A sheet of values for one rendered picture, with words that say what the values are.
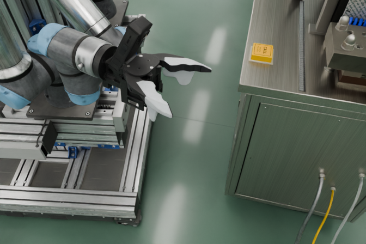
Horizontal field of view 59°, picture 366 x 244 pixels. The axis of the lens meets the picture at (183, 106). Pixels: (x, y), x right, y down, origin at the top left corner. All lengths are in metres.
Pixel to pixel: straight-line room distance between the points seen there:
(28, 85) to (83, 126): 0.32
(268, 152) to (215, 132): 0.75
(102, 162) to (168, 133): 0.51
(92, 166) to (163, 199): 0.42
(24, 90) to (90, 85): 0.28
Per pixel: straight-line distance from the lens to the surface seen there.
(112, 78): 0.65
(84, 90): 0.76
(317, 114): 1.16
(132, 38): 0.56
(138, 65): 0.59
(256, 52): 1.15
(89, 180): 1.68
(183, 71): 0.63
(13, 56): 0.94
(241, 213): 1.80
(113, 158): 1.72
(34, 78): 0.99
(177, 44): 2.64
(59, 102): 1.14
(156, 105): 0.52
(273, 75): 1.11
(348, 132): 1.23
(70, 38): 0.68
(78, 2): 0.81
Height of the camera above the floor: 1.64
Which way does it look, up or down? 49 degrees down
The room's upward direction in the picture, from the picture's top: straight up
